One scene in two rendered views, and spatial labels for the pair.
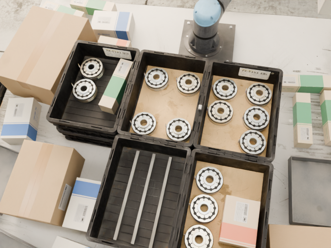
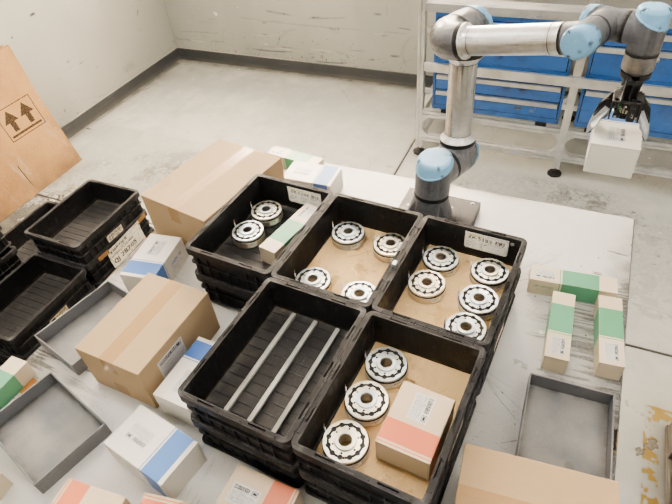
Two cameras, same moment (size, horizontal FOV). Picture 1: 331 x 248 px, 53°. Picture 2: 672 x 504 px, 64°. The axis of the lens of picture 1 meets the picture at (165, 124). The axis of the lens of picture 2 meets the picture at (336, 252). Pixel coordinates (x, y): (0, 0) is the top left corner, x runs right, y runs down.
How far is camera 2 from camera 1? 0.54 m
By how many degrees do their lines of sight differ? 24
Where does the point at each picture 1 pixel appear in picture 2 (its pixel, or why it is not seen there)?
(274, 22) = (538, 210)
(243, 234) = (415, 439)
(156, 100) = (340, 260)
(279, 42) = (541, 233)
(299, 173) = (543, 407)
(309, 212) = not seen: hidden behind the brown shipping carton
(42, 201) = (138, 346)
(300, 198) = (537, 443)
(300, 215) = not seen: hidden behind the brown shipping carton
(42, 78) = (198, 208)
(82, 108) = (237, 254)
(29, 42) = (200, 171)
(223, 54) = not seen: hidden behind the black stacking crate
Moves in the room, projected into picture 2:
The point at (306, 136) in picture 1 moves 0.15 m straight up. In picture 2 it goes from (559, 348) to (571, 311)
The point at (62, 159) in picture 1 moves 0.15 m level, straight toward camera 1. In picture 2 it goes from (187, 302) to (212, 334)
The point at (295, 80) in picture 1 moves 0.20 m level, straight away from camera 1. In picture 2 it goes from (554, 275) to (589, 242)
